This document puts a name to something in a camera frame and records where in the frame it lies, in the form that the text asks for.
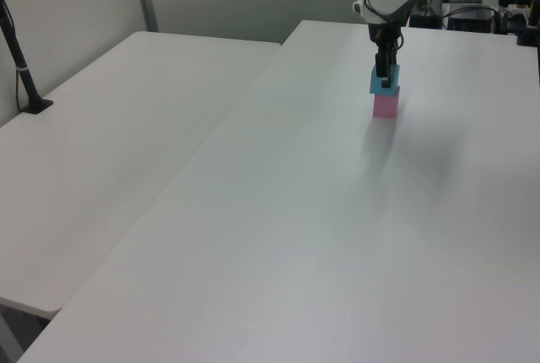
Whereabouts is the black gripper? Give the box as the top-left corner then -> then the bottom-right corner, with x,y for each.
367,21 -> 405,89

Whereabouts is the blue cube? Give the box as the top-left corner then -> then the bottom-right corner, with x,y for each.
369,62 -> 402,96

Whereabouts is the pink cube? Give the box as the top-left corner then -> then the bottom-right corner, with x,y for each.
372,86 -> 401,120

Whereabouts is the black electronics equipment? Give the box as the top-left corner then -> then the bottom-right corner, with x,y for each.
408,0 -> 528,35

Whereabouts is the black stand with clamp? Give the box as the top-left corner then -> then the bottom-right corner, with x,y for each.
516,0 -> 540,48

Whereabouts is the black camera stand pole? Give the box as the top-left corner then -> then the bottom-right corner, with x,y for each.
0,0 -> 55,116

